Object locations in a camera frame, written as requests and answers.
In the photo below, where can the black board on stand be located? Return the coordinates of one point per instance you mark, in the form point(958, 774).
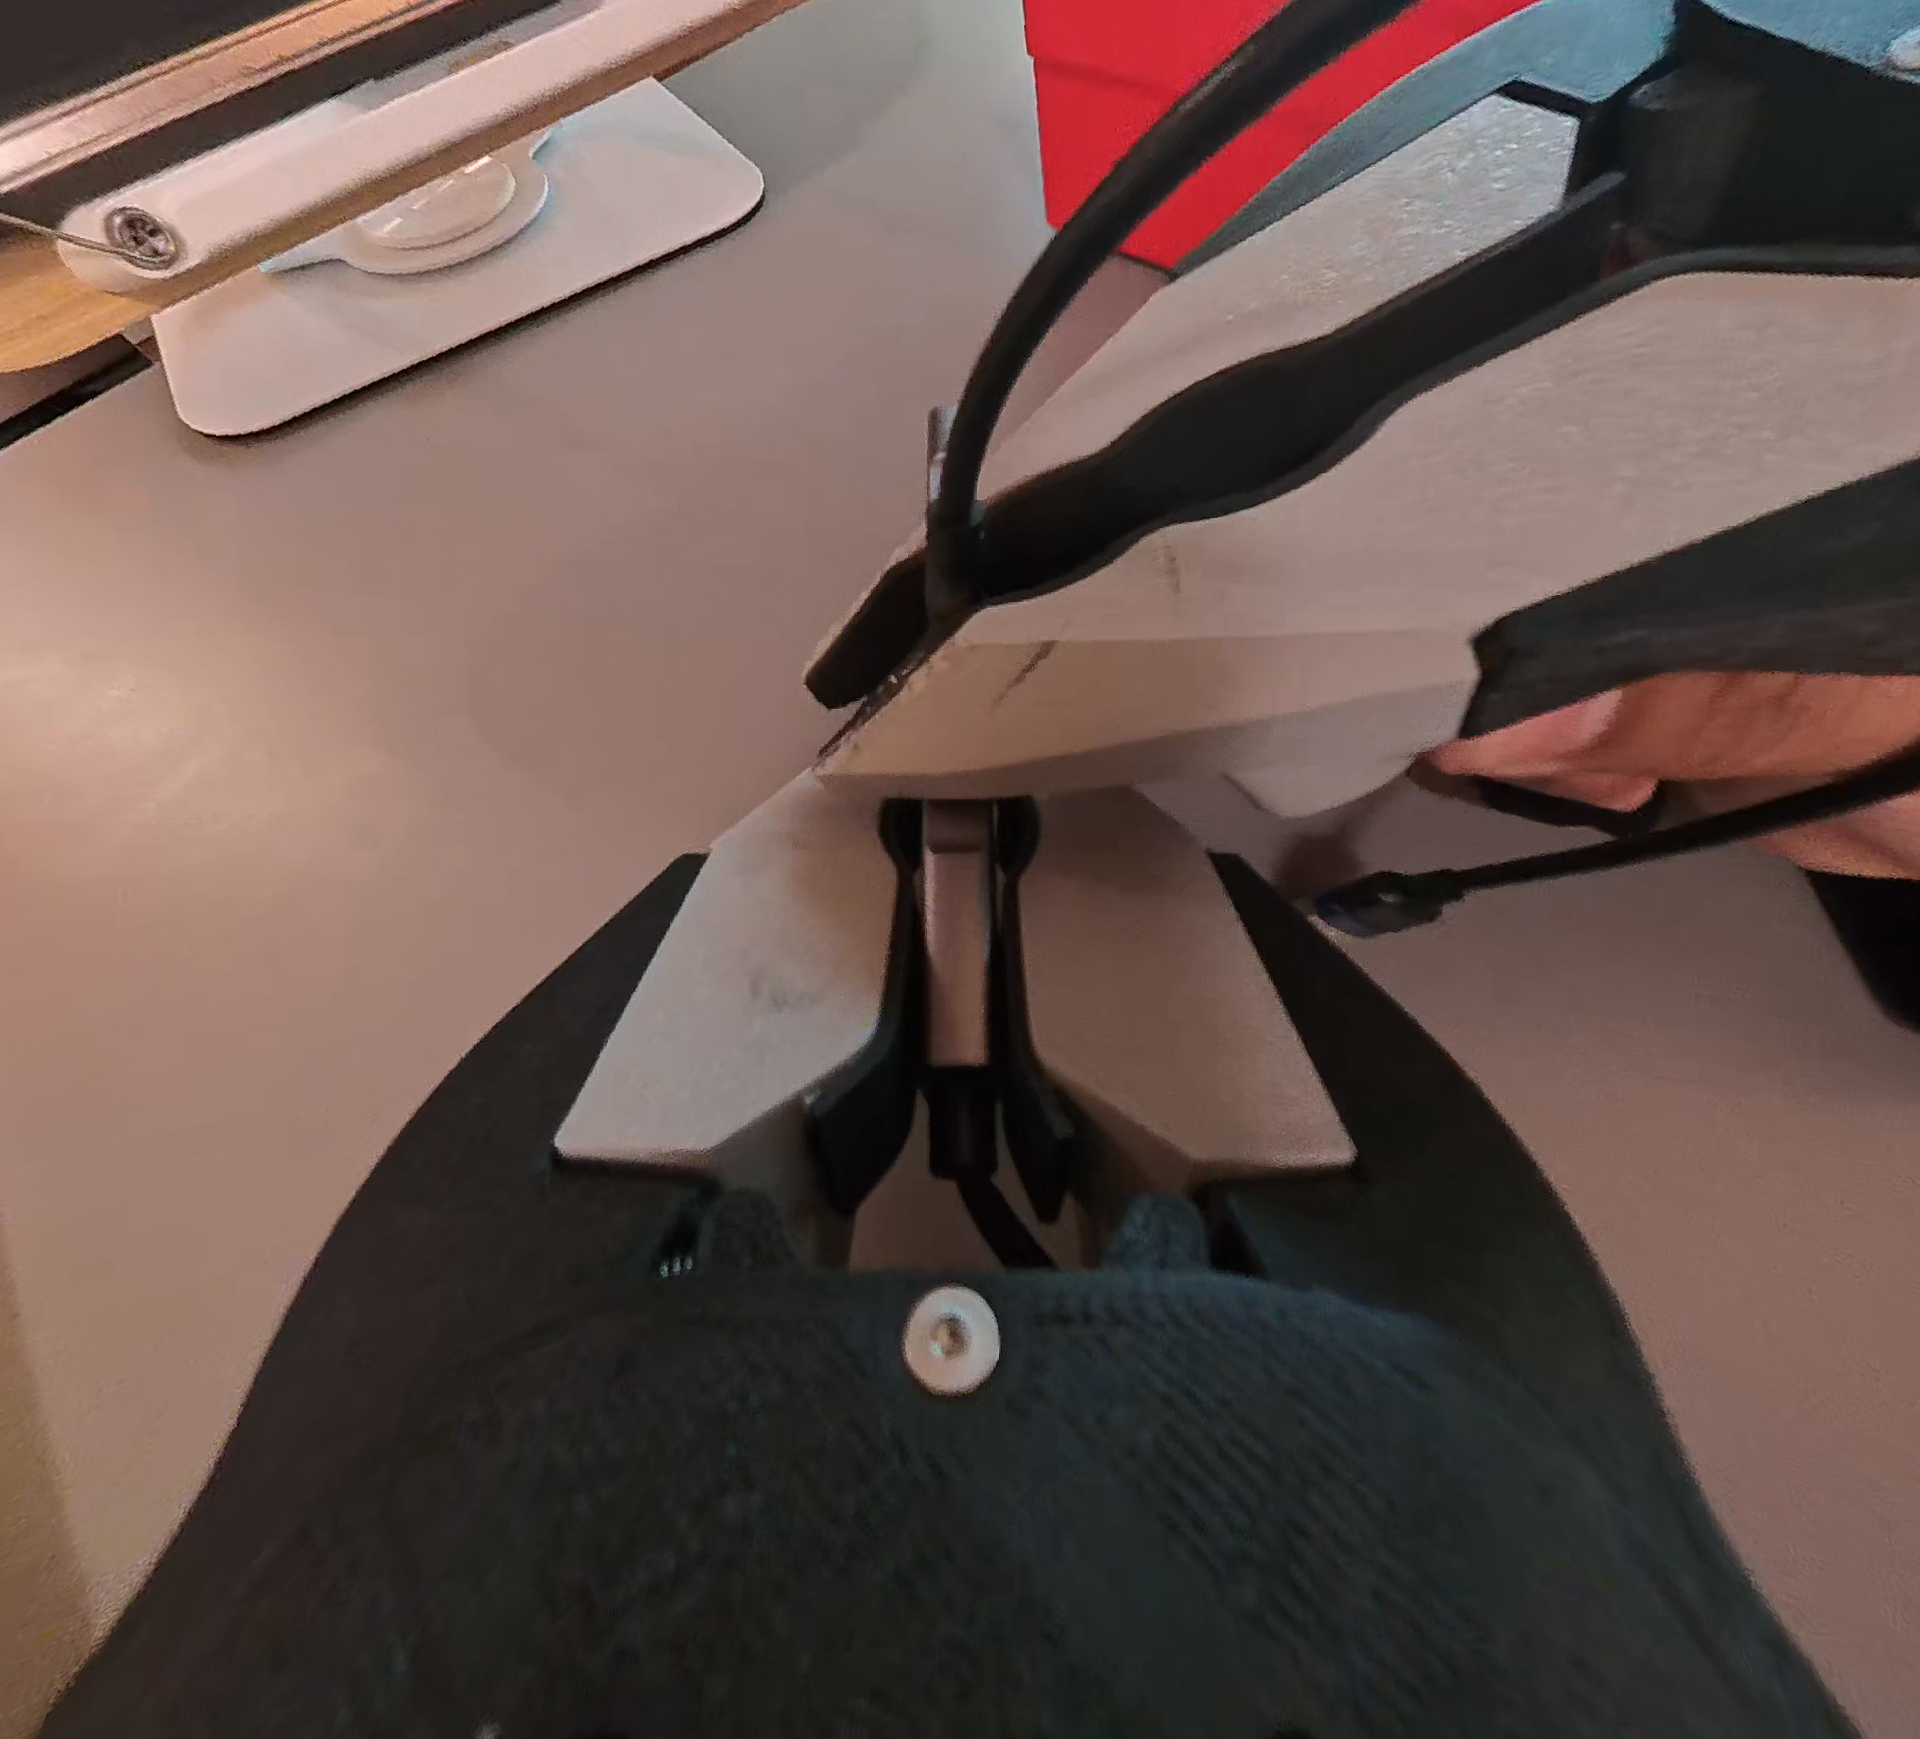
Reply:
point(47, 316)

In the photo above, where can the person's right hand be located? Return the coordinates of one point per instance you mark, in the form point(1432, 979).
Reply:
point(1710, 750)

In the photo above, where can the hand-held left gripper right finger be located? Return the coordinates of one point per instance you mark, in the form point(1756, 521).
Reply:
point(1171, 1020)

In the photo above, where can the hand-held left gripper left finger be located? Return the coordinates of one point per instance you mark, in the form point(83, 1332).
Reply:
point(738, 1020)

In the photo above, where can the grey usb hub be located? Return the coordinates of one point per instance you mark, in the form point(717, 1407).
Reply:
point(958, 930)

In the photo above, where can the red plastic bin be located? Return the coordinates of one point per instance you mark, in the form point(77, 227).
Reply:
point(1201, 32)

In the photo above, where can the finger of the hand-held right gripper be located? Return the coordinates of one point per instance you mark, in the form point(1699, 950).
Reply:
point(1443, 539)
point(1352, 268)

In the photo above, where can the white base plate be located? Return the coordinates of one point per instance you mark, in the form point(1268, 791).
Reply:
point(601, 268)

